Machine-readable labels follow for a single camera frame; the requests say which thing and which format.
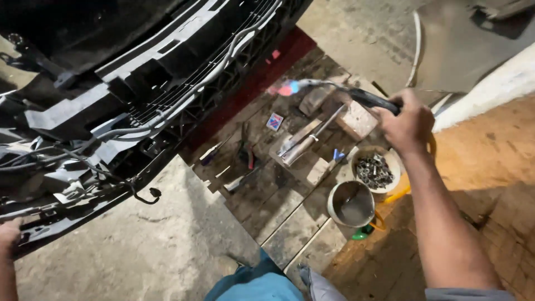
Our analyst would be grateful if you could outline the person's right hand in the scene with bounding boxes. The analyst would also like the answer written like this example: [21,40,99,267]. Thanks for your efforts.
[372,88,436,157]

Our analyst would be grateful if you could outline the dark handled screwdriver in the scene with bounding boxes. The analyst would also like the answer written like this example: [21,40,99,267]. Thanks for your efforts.
[200,136,233,167]

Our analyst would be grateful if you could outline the grey cloth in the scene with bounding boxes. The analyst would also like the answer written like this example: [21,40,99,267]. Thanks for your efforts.
[298,265,348,301]

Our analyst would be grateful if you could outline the person's blue trousers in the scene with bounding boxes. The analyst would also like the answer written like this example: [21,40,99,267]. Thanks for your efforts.
[204,248,307,301]

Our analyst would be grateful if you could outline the yellow gas hose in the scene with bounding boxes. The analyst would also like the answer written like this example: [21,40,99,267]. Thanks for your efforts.
[370,133,438,233]

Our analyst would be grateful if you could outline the dark red car panel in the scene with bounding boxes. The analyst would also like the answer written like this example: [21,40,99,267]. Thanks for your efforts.
[184,27,318,152]

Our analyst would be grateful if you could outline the metal rod tool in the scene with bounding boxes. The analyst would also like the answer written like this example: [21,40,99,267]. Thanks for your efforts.
[279,104,348,167]

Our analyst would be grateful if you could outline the white hose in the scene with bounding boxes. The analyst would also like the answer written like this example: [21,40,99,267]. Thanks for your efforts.
[405,10,423,88]

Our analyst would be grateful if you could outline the black car bumper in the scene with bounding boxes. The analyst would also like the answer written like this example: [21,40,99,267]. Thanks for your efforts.
[0,0,315,261]

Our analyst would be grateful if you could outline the gas torch with black handle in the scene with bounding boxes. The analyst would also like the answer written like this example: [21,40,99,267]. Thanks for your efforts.
[267,78,403,117]

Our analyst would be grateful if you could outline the person's grey sleeve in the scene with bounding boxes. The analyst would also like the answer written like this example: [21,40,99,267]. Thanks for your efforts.
[424,288,518,301]

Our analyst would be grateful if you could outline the small printed matchbox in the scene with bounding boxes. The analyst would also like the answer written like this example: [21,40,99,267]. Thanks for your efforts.
[266,112,285,132]

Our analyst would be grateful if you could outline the person's left hand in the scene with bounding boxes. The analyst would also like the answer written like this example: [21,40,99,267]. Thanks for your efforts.
[0,217,23,261]

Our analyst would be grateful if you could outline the white bowl of screws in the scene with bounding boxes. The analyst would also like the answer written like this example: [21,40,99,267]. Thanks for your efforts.
[350,145,403,195]

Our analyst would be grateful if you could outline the grey stone block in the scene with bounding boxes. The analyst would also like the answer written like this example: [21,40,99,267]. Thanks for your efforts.
[298,86,333,118]

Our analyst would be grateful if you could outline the wooden block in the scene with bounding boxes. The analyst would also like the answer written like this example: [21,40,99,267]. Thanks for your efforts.
[269,119,332,188]

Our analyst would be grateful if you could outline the green bottle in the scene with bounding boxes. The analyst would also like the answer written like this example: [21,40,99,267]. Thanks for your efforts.
[351,224,375,241]

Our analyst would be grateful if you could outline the round metal tin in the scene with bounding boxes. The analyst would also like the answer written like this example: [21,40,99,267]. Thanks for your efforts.
[327,180,376,228]

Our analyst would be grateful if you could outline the black cable with connector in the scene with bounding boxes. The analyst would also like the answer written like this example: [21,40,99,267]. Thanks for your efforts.
[54,144,163,205]

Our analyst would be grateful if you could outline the weathered wooden plank platform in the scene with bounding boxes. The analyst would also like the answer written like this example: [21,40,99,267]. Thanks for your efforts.
[180,46,419,289]

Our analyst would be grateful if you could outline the red handled pliers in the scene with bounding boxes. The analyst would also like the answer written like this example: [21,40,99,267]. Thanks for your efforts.
[236,121,259,171]

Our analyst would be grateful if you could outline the pale brick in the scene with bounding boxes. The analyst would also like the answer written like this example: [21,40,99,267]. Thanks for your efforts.
[334,100,379,142]

